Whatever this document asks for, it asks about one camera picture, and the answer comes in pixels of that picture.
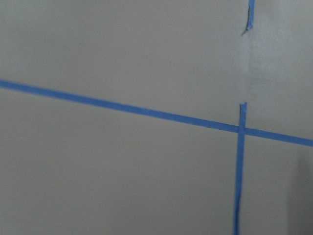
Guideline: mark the long blue tape strip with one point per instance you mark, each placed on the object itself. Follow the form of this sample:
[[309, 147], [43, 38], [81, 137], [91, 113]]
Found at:
[[157, 114]]

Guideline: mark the torn blue tape strip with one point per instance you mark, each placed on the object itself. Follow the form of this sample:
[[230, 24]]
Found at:
[[250, 15]]

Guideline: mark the short blue tape strip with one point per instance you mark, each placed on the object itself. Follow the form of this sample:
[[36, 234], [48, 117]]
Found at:
[[239, 168]]

